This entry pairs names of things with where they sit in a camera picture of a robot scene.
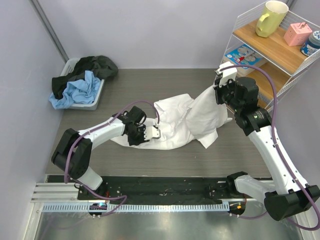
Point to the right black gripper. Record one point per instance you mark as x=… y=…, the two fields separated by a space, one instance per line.
x=219 y=90

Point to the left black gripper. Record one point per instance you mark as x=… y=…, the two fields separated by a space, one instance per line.
x=141 y=140

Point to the white long sleeve shirt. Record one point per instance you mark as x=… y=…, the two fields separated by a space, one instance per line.
x=183 y=119

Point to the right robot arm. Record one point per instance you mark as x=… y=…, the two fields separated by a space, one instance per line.
x=290 y=193

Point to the blue white book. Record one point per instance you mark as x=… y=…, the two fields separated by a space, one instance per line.
x=244 y=55

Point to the light blue shirt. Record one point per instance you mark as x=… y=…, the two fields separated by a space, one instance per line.
x=83 y=94

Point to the black shirt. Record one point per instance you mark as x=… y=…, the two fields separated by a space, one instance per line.
x=101 y=66

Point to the grey plastic basket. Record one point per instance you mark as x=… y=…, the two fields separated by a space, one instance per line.
x=80 y=86

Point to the pink cube box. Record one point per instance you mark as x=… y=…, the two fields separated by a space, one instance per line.
x=297 y=34

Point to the yellow green mug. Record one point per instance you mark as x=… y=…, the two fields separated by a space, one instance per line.
x=272 y=15

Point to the blue white tin can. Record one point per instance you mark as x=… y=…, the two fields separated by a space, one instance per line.
x=312 y=44

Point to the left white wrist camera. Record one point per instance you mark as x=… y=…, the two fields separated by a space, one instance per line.
x=152 y=132

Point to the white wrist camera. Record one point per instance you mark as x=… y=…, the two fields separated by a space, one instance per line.
x=152 y=132
x=226 y=71

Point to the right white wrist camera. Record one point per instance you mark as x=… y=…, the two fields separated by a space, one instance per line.
x=226 y=71

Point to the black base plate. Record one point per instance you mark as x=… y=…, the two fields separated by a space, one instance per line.
x=177 y=189

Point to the white wire wooden shelf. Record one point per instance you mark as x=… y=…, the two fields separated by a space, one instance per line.
x=285 y=64

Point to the white slotted cable duct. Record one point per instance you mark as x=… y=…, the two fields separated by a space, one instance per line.
x=73 y=207

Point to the aluminium rail frame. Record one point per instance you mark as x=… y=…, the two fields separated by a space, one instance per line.
x=246 y=219

